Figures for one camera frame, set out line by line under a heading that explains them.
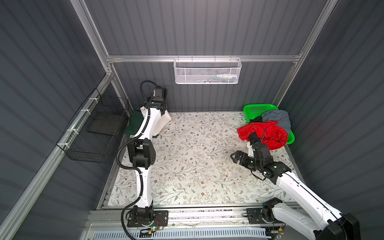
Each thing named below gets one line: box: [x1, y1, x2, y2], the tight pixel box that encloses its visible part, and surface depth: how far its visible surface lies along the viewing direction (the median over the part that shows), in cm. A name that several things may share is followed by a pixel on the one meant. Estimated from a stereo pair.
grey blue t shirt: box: [261, 109, 292, 135], surface depth 106 cm
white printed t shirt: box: [153, 109, 172, 137], surface depth 108 cm
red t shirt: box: [237, 121, 289, 151], surface depth 95 cm
